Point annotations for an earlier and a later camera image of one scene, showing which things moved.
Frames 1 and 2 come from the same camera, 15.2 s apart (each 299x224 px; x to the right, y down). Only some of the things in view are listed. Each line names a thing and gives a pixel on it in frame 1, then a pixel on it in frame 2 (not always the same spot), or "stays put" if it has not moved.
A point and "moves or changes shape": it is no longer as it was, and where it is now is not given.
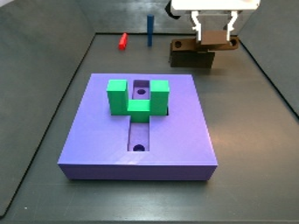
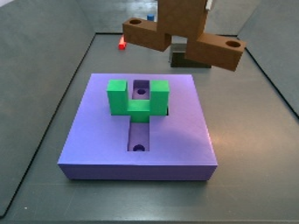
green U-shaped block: (138, 108) stays put
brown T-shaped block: (213, 39) moves or changes shape
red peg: (124, 42) stays put
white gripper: (233, 5) -> (209, 4)
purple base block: (170, 149) stays put
